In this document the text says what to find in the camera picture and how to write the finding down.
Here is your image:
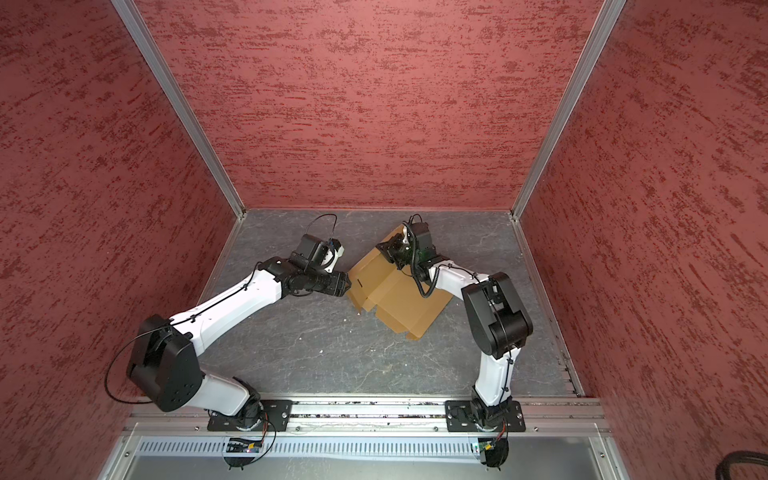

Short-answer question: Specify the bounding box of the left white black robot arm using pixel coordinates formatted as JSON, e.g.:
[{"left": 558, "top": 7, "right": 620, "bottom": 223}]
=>
[{"left": 126, "top": 257, "right": 351, "bottom": 427}]

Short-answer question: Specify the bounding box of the left small circuit board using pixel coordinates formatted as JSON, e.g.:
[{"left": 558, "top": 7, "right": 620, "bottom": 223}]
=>
[{"left": 225, "top": 438, "right": 264, "bottom": 455}]

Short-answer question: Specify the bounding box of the left aluminium corner post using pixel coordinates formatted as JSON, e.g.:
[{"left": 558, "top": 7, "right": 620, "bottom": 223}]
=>
[{"left": 111, "top": 0, "right": 247, "bottom": 221}]

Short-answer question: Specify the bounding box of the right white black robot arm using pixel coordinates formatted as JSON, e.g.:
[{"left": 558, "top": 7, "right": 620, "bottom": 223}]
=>
[{"left": 376, "top": 233, "right": 533, "bottom": 431}]

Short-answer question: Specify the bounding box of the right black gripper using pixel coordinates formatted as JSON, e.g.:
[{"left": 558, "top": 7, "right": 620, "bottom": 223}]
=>
[{"left": 376, "top": 232, "right": 420, "bottom": 270}]

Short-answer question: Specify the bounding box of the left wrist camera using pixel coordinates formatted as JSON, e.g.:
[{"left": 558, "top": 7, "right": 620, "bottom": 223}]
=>
[{"left": 289, "top": 234, "right": 344, "bottom": 273}]

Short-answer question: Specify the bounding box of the aluminium front rail frame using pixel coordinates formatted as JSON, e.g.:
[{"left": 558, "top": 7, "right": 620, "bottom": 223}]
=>
[{"left": 100, "top": 395, "right": 629, "bottom": 479}]

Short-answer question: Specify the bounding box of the black cable bundle corner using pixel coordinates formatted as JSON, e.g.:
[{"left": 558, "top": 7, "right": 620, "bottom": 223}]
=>
[{"left": 715, "top": 449, "right": 768, "bottom": 480}]

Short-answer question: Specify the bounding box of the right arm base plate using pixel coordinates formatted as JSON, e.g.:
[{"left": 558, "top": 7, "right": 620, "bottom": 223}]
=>
[{"left": 444, "top": 399, "right": 526, "bottom": 433}]

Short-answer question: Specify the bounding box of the right aluminium corner post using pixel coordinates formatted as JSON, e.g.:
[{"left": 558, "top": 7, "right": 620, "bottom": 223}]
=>
[{"left": 511, "top": 0, "right": 626, "bottom": 223}]

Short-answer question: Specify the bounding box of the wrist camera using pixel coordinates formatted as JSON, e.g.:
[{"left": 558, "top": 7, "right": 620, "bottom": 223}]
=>
[
  {"left": 405, "top": 221, "right": 437, "bottom": 265},
  {"left": 289, "top": 234, "right": 344, "bottom": 273}
]

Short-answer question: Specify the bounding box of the aluminium corner post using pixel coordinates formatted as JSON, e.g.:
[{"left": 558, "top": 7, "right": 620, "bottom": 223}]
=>
[
  {"left": 111, "top": 0, "right": 247, "bottom": 221},
  {"left": 511, "top": 0, "right": 626, "bottom": 223}
]

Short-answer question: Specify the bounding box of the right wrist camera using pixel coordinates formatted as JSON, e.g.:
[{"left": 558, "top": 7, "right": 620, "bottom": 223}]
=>
[{"left": 405, "top": 221, "right": 437, "bottom": 265}]

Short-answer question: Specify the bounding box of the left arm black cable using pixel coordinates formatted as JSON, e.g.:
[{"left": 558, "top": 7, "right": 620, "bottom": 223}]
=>
[{"left": 103, "top": 212, "right": 339, "bottom": 406}]

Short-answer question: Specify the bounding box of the brown cardboard box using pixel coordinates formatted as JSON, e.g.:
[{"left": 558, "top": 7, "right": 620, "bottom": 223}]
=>
[{"left": 348, "top": 214, "right": 453, "bottom": 340}]

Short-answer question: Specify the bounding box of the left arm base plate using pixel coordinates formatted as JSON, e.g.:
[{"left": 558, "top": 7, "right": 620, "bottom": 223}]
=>
[{"left": 207, "top": 399, "right": 294, "bottom": 434}]

